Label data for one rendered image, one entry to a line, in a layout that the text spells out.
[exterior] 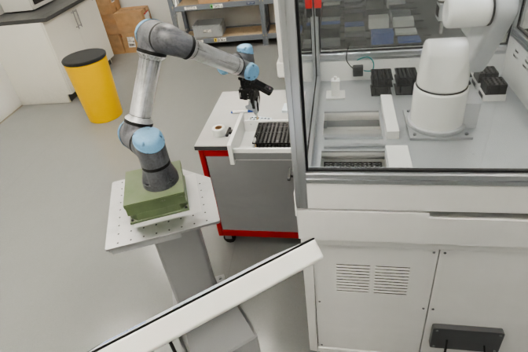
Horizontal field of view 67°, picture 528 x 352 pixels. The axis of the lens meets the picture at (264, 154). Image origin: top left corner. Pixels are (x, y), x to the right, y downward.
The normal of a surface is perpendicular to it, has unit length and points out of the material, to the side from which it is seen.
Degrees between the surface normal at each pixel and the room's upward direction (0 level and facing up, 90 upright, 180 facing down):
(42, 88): 90
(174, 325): 40
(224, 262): 0
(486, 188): 90
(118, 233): 0
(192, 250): 90
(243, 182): 90
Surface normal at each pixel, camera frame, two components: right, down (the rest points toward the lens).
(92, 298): -0.11, -0.82
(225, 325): 0.26, -0.26
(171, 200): 0.24, 0.53
